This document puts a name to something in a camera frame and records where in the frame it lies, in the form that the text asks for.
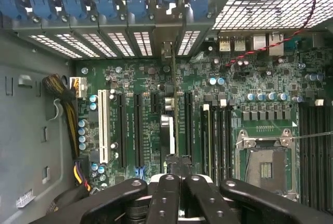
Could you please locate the CPU socket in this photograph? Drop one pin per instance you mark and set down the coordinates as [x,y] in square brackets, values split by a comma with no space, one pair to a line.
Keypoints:
[265,161]

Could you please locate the thin metal locking lever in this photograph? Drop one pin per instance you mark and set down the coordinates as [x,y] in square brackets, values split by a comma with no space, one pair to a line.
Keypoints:
[312,136]

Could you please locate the white expansion slot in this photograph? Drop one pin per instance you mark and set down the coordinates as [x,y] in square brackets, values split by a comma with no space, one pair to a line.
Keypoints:
[104,130]

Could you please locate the grey power supply unit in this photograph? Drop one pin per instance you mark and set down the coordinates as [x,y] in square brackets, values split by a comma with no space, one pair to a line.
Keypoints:
[26,156]

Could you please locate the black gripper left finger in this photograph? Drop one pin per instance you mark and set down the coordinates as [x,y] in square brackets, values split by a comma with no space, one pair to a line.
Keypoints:
[166,203]

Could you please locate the open black PC case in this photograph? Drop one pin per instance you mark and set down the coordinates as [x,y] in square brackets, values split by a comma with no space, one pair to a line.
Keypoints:
[114,26]

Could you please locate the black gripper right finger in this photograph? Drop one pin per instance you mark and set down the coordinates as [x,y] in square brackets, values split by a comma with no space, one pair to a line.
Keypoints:
[203,203]

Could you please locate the short black expansion slot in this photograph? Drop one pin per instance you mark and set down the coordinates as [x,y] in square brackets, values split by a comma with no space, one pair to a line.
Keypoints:
[155,102]

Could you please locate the green Dell motherboard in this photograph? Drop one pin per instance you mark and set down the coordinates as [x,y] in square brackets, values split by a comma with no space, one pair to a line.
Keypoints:
[197,78]

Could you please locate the long black expansion slot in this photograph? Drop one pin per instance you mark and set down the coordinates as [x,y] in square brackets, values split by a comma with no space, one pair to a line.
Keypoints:
[121,130]
[188,125]
[138,130]

